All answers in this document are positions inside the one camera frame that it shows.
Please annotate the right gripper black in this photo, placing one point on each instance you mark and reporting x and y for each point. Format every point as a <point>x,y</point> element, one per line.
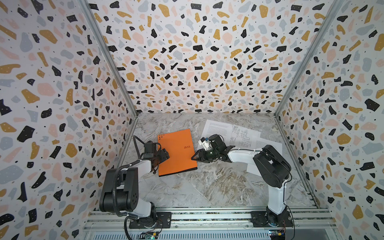
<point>204,155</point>

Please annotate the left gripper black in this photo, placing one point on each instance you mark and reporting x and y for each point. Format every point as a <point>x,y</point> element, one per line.
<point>162,154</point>

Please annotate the orange black file folder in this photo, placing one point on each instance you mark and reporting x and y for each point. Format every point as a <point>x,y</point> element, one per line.
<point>180,147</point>

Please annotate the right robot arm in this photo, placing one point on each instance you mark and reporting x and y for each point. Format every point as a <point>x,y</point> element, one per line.
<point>264,161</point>

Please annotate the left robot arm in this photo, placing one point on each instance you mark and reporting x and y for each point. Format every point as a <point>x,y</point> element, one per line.
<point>120,193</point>

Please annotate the technical drawing sheet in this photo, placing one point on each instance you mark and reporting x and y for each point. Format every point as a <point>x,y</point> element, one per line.
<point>242,137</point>

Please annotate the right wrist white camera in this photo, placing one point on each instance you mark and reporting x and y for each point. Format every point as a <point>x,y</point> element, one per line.
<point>205,143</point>

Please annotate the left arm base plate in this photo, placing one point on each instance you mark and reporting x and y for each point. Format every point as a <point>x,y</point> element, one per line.
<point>159,220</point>

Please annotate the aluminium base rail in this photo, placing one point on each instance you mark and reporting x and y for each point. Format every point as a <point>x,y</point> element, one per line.
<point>216,223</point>

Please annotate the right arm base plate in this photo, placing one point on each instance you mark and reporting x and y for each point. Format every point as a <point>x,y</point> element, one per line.
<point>265,219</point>

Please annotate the aluminium corner post left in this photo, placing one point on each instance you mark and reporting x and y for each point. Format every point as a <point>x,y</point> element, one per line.
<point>84,5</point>

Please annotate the aluminium corner post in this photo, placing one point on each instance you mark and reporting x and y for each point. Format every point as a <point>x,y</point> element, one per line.
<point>84,5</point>
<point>331,14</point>

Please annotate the aluminium corner post right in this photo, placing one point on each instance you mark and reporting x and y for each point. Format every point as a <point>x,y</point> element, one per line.
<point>331,14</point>

